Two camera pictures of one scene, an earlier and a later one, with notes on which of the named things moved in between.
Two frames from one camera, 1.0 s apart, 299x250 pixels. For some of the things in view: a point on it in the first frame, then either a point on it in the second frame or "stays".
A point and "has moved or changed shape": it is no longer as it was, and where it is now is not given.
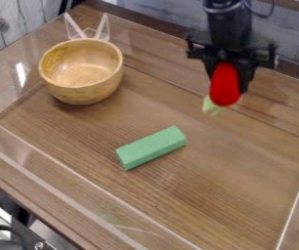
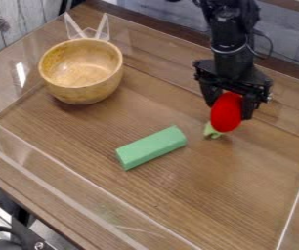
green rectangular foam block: [150, 147] stays
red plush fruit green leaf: [225, 87] has moved or changed shape
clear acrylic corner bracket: [88, 33] stays
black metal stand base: [26, 234] stays
